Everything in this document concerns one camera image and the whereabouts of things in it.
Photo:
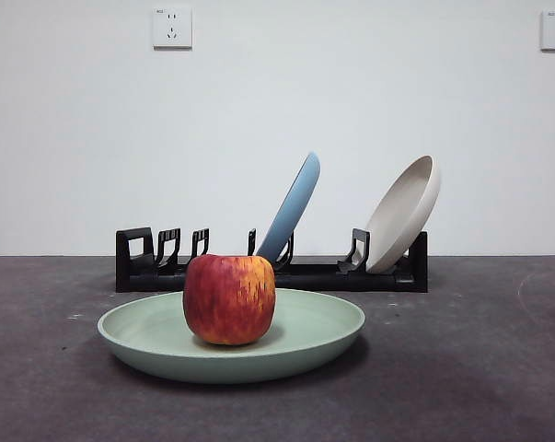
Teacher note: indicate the blue plate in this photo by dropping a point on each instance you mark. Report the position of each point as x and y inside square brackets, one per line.
[295, 202]

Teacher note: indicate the black plate rack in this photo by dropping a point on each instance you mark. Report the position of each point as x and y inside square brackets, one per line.
[350, 281]

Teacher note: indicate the green plate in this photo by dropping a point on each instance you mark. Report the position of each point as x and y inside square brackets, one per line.
[304, 331]

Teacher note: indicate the red apple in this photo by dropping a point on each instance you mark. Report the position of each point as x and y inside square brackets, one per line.
[231, 299]

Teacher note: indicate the beige plate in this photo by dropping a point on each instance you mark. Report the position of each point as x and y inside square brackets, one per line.
[406, 216]

